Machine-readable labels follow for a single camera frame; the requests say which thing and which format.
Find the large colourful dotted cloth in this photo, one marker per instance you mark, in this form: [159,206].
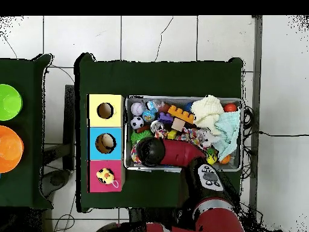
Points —
[193,135]

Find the cream yellow cloth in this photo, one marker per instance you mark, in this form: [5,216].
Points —
[207,112]

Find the yellow toy duck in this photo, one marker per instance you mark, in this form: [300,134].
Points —
[105,176]

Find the mint green cloth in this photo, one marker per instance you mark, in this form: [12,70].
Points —
[228,135]

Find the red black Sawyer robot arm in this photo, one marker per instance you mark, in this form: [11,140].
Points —
[183,152]

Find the wooden box with three holes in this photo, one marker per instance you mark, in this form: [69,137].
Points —
[106,120]

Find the clear mesh bin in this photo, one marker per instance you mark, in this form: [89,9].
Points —
[237,164]

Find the blue globe ball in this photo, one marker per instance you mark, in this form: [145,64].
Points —
[148,115]

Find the purple toy block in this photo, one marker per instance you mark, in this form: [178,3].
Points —
[165,118]

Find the black white soccer ball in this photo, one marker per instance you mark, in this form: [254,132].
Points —
[137,122]

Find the white baseball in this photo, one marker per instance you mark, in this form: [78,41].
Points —
[137,108]

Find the orange studded toy block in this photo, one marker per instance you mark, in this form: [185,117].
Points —
[181,114]

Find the dark green table cloth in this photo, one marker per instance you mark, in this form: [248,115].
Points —
[159,79]
[21,188]

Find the red orange ball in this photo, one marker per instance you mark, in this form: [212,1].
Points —
[230,107]

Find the orange plastic bowl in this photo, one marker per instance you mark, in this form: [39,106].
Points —
[9,148]

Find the green plastic bowl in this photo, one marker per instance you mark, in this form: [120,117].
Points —
[9,102]

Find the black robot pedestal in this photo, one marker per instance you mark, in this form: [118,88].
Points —
[149,215]

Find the black frame stand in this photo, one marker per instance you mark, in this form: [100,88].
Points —
[70,108]

